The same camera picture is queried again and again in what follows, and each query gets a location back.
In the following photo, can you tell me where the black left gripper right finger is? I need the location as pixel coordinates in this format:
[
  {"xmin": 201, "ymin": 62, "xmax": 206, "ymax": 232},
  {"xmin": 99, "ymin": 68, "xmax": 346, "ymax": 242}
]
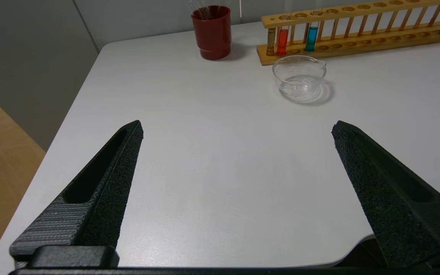
[{"xmin": 332, "ymin": 120, "xmax": 440, "ymax": 269}]

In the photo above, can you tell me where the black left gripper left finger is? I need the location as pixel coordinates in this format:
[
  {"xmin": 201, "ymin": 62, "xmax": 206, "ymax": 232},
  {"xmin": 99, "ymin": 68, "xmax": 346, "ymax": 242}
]
[{"xmin": 9, "ymin": 120, "xmax": 144, "ymax": 269}]

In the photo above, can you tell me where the test tube with blue pigment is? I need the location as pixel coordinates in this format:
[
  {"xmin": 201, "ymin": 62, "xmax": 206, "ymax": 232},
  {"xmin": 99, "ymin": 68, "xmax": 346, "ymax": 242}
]
[{"xmin": 305, "ymin": 11, "xmax": 319, "ymax": 52}]

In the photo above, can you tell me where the test tube with red pigment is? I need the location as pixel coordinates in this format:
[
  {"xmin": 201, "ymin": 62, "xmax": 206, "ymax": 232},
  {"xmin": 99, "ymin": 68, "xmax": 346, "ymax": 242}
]
[{"xmin": 277, "ymin": 12, "xmax": 290, "ymax": 57}]

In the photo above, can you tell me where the wooden test tube rack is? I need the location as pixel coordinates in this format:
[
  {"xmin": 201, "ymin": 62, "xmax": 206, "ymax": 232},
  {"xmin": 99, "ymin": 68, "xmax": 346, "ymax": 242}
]
[{"xmin": 257, "ymin": 0, "xmax": 440, "ymax": 66}]

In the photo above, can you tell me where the clear glass beaker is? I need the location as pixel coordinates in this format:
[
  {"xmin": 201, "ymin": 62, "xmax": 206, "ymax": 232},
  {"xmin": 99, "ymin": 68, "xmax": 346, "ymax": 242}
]
[{"xmin": 272, "ymin": 55, "xmax": 327, "ymax": 103}]

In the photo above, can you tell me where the dark red plastic cup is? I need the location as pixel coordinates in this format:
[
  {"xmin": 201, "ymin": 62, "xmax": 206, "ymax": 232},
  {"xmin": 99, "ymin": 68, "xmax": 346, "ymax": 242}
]
[{"xmin": 191, "ymin": 5, "xmax": 231, "ymax": 60}]

